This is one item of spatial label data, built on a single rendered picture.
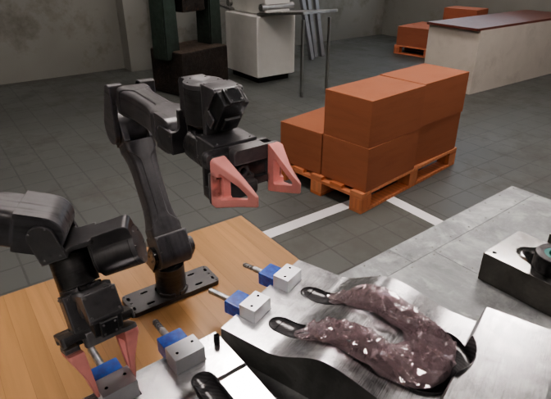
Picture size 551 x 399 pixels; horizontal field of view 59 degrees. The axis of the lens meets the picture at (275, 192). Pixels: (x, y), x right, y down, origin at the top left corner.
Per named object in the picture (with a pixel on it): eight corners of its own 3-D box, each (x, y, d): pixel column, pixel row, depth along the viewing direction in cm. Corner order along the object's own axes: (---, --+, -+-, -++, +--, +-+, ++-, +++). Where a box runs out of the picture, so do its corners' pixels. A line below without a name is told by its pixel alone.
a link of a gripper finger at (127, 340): (155, 374, 69) (133, 312, 69) (106, 400, 65) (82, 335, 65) (141, 365, 75) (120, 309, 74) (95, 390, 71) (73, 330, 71)
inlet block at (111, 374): (79, 369, 78) (71, 343, 75) (109, 353, 80) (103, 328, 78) (109, 424, 68) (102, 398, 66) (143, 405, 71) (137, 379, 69)
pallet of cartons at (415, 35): (490, 57, 719) (499, 9, 688) (451, 65, 671) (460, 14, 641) (425, 45, 806) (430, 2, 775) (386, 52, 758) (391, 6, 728)
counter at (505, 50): (561, 70, 643) (576, 14, 611) (466, 95, 536) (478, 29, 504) (514, 61, 691) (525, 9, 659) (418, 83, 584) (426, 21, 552)
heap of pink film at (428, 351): (284, 342, 83) (285, 306, 80) (334, 288, 96) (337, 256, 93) (434, 416, 70) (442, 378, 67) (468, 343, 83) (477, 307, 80)
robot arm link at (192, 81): (243, 80, 68) (202, 63, 76) (186, 89, 63) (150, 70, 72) (243, 156, 73) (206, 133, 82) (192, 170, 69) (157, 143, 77)
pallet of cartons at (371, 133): (267, 172, 354) (266, 75, 322) (377, 137, 419) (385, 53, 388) (352, 217, 294) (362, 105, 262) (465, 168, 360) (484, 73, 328)
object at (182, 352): (143, 338, 83) (138, 314, 81) (169, 326, 86) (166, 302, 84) (178, 387, 74) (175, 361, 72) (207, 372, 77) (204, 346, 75)
